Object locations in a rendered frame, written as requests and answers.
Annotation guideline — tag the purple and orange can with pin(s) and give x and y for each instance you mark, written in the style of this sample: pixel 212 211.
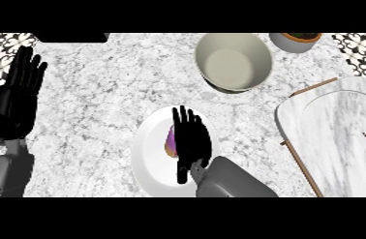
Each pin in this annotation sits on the purple and orange can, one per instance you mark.
pixel 172 146

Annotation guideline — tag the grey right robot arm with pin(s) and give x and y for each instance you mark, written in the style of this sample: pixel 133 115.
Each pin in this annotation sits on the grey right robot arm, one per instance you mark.
pixel 229 178

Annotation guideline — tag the grey pot with orange rim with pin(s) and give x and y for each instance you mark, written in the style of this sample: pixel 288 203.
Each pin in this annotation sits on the grey pot with orange rim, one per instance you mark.
pixel 294 43

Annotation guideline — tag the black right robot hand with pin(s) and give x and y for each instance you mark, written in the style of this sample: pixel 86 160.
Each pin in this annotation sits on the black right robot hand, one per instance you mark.
pixel 192 143

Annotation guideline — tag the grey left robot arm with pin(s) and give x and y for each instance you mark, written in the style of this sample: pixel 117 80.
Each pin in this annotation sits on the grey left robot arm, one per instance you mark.
pixel 14 168

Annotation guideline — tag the white round plate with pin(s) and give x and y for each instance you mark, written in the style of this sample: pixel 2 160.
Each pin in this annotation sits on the white round plate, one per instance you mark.
pixel 157 165

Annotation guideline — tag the black flat appliance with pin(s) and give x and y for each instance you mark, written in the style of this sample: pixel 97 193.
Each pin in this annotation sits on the black flat appliance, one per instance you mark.
pixel 71 37

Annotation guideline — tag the marble board with wooden rim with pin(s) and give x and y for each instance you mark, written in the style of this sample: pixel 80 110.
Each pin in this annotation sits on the marble board with wooden rim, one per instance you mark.
pixel 330 139

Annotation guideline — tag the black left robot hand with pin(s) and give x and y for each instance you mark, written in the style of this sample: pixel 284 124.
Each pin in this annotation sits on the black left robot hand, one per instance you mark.
pixel 20 88

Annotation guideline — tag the beige round bowl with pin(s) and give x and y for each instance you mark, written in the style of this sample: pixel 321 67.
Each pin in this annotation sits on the beige round bowl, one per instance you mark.
pixel 234 63

